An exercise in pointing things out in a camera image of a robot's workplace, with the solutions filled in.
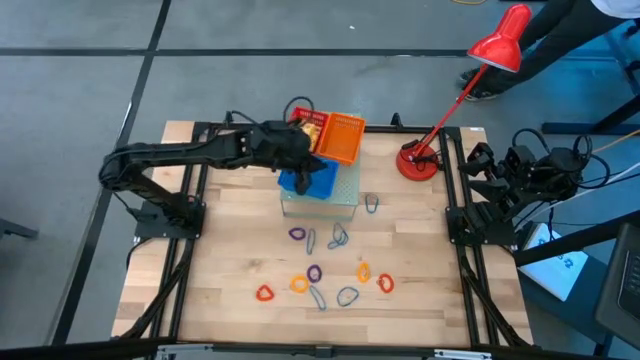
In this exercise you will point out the black stand bar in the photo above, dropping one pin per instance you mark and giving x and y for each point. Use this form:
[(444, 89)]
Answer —
[(575, 241)]

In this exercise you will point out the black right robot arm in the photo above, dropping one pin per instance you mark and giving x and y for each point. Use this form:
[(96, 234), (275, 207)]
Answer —
[(560, 170)]

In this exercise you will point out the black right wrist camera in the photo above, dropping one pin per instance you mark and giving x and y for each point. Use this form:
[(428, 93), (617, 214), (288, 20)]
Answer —
[(520, 160)]

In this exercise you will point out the yellow crayon box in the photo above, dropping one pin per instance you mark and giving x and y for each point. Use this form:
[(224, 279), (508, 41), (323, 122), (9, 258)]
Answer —
[(311, 134)]

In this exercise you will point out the black aluminium frame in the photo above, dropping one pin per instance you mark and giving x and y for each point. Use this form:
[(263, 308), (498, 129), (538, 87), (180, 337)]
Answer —
[(260, 350)]

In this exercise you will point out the red desk lamp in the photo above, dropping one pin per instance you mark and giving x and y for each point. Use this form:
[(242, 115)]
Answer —
[(500, 47)]

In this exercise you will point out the orange plastic basket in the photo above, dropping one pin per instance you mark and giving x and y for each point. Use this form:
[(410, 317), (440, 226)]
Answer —
[(342, 140)]

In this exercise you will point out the dark grey stand foot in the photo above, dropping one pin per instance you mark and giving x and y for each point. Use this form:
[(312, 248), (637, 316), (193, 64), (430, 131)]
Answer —
[(17, 230)]

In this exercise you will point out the white box with blue print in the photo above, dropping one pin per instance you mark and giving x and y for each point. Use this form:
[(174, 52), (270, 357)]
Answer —
[(555, 262)]

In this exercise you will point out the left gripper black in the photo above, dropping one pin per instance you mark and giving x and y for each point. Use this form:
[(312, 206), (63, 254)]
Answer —
[(295, 155)]

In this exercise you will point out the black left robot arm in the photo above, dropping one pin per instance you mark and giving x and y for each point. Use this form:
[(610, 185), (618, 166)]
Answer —
[(170, 152)]

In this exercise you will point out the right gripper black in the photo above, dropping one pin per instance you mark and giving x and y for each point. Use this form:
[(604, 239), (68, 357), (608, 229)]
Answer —
[(515, 182)]

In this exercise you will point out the red plastic basket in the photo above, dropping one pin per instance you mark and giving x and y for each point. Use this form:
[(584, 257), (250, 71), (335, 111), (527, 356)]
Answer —
[(310, 116)]

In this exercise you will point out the blue rubber band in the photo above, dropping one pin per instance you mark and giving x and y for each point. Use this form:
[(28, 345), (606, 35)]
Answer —
[(316, 298), (368, 203), (332, 245), (310, 247), (340, 300), (345, 235)]

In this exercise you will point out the black stand foot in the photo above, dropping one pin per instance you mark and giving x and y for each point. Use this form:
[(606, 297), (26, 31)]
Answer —
[(590, 127)]

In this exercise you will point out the blue plastic basket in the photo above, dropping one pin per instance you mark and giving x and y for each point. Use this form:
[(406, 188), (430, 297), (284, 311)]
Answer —
[(325, 185)]

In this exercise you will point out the dark grey monitor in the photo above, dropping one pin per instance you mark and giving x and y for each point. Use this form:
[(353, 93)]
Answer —
[(622, 290)]

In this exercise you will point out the person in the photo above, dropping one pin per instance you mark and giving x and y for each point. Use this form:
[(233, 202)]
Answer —
[(550, 40)]

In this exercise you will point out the silver frame bracket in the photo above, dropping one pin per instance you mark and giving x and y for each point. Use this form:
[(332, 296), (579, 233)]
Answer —
[(462, 354), (185, 350)]

